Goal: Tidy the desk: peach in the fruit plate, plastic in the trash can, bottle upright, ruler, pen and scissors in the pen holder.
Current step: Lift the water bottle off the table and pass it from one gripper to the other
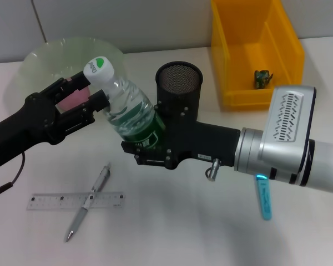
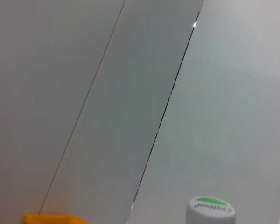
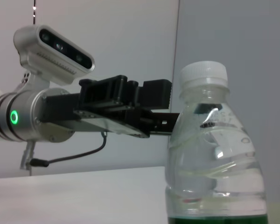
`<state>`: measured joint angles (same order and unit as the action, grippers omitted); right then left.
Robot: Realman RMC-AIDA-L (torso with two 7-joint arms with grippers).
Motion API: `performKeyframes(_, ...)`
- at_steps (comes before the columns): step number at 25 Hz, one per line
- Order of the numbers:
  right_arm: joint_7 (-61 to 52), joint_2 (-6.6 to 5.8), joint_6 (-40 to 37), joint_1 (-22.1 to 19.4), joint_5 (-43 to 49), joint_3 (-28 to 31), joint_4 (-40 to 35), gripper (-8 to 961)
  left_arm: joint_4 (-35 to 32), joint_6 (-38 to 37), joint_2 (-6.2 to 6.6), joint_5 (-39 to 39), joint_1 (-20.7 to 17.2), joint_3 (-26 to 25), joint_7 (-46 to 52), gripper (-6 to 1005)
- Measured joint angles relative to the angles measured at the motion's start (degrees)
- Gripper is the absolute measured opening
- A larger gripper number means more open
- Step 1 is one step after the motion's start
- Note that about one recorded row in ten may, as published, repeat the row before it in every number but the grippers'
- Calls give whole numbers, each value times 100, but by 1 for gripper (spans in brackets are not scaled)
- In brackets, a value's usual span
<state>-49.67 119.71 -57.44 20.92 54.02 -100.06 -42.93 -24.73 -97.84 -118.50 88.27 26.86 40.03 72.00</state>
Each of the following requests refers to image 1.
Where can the yellow plastic bin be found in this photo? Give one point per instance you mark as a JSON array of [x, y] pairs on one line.
[[238, 41]]

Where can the clear bottle green label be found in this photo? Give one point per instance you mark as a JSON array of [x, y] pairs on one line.
[[127, 97]]

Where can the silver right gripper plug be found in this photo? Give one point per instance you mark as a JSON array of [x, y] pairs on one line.
[[213, 170]]

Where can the blue scissors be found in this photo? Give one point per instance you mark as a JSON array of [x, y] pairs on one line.
[[265, 202]]

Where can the green glass fruit bowl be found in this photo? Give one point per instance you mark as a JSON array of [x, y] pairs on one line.
[[44, 58]]

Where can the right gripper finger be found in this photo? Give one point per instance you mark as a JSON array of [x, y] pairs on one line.
[[172, 113], [152, 155]]

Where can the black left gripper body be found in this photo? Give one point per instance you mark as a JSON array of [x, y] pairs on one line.
[[25, 127]]

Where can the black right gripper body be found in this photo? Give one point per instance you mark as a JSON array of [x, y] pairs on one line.
[[205, 141]]

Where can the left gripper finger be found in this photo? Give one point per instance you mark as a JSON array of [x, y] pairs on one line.
[[83, 116], [72, 81]]

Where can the black mesh pen cup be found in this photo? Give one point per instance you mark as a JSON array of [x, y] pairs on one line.
[[179, 80]]

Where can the clear plastic ruler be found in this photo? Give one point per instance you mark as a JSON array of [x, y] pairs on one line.
[[50, 200]]

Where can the silver pen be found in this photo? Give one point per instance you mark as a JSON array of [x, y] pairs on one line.
[[100, 180]]

